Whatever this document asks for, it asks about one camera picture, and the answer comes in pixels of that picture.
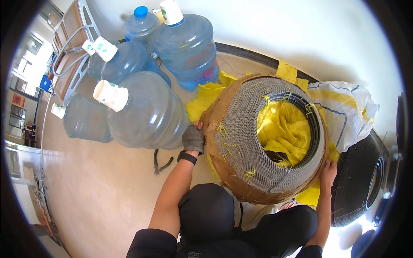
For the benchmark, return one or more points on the person's right hand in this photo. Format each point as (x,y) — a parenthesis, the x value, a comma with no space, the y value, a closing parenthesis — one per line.
(328,177)

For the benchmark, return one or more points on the person's left hand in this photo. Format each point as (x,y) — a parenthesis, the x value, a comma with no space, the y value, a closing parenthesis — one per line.
(193,139)

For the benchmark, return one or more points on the person's right fingers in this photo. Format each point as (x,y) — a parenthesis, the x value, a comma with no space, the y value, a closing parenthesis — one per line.
(330,167)

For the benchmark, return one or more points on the person's left fingers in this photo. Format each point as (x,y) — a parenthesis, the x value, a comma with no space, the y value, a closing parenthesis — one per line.
(197,124)

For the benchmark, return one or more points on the grey toothed band coil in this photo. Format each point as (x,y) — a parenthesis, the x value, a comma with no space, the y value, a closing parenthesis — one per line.
(238,135)

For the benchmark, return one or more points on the black band coil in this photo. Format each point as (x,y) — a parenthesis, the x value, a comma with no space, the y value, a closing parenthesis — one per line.
(358,174)

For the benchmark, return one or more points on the black wrist band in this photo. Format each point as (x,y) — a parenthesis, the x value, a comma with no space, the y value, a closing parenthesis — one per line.
(187,157)

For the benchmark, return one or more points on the group of clear water jugs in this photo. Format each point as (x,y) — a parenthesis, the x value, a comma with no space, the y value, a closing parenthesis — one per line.
(148,109)

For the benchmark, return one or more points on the dark pliers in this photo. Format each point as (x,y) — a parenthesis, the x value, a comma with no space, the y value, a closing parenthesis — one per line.
(161,164)

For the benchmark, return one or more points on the white woven bag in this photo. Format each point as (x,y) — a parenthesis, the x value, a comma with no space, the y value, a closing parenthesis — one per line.
(345,109)

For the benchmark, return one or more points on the yellow plastic sheet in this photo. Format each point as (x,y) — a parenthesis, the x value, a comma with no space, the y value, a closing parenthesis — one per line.
(284,129)

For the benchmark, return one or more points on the dark blue round object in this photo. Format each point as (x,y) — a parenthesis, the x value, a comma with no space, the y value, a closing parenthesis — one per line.
(363,244)

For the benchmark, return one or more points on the person's legs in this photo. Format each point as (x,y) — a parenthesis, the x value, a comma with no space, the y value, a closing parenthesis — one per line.
(206,213)

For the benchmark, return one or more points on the white paper cup green print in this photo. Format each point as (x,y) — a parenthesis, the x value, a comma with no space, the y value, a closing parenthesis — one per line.
(58,110)
(110,95)
(171,11)
(104,48)
(87,47)

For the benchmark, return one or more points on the person's body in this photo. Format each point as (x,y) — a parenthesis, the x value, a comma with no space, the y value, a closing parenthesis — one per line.
(151,245)

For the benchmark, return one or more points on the blue plastic item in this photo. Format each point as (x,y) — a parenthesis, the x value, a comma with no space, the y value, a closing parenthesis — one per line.
(45,83)

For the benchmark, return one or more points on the white cabinet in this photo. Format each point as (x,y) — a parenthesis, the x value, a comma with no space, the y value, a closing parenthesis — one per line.
(19,161)

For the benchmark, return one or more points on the window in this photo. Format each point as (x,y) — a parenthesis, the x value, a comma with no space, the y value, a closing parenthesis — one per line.
(25,64)

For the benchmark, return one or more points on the wooden desk with grey frame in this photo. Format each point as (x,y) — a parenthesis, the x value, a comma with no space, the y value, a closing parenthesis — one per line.
(72,48)

